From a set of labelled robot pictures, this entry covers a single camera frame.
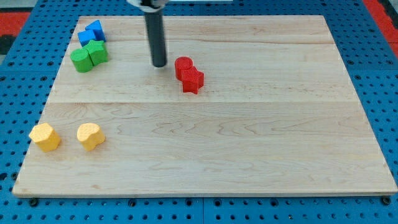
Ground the green cylinder block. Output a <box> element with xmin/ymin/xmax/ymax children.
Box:
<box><xmin>70</xmin><ymin>49</ymin><xmax>93</xmax><ymax>73</ymax></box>

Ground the red cylinder block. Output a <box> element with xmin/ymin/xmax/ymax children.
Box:
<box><xmin>174</xmin><ymin>56</ymin><xmax>193</xmax><ymax>81</ymax></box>

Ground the yellow heart block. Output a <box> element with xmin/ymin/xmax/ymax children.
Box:
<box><xmin>76</xmin><ymin>123</ymin><xmax>106</xmax><ymax>151</ymax></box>

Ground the green star block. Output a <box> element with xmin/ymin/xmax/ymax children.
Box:
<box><xmin>83</xmin><ymin>40</ymin><xmax>108</xmax><ymax>66</ymax></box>

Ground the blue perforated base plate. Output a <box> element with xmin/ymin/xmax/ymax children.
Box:
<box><xmin>1</xmin><ymin>0</ymin><xmax>397</xmax><ymax>223</ymax></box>

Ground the yellow hexagon block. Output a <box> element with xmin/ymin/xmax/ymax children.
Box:
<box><xmin>29</xmin><ymin>123</ymin><xmax>61</xmax><ymax>152</ymax></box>

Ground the blue triangle block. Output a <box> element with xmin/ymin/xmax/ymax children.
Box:
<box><xmin>85</xmin><ymin>20</ymin><xmax>106</xmax><ymax>42</ymax></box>

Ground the wooden board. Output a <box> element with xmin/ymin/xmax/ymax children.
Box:
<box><xmin>12</xmin><ymin>15</ymin><xmax>397</xmax><ymax>198</ymax></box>

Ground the red star block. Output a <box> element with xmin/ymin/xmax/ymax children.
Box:
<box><xmin>181</xmin><ymin>67</ymin><xmax>205</xmax><ymax>95</ymax></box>

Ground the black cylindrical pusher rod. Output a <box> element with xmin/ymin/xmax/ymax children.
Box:
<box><xmin>144</xmin><ymin>10</ymin><xmax>167</xmax><ymax>68</ymax></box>

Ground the blue cube block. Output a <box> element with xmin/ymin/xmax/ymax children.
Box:
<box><xmin>78</xmin><ymin>30</ymin><xmax>96</xmax><ymax>47</ymax></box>

